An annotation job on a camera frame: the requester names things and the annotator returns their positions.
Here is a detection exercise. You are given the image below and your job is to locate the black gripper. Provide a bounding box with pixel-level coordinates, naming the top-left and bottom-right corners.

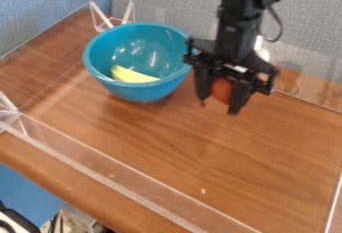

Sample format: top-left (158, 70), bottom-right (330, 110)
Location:
top-left (183, 37), bottom-right (279, 115)

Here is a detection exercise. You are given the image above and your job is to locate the brown white toy mushroom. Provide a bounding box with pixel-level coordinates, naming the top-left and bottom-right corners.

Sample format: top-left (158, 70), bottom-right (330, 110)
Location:
top-left (211, 78), bottom-right (234, 105)

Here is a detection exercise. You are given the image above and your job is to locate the blue bowl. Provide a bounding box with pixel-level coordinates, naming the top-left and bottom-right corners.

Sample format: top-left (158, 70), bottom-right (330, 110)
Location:
top-left (83, 22), bottom-right (191, 103)

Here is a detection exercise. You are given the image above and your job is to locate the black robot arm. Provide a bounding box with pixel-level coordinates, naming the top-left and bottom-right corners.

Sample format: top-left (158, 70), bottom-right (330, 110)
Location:
top-left (183, 0), bottom-right (281, 115)

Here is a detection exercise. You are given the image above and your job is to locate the yellow toy banana slice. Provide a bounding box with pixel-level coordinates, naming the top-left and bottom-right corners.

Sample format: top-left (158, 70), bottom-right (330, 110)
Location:
top-left (111, 65), bottom-right (159, 83)

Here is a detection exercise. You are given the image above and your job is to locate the black cable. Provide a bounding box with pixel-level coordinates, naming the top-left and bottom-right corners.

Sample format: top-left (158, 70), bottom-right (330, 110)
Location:
top-left (259, 5), bottom-right (286, 43)

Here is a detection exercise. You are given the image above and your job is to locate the clear acrylic barrier wall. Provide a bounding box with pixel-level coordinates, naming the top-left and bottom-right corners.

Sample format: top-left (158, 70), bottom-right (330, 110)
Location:
top-left (0, 9), bottom-right (342, 233)

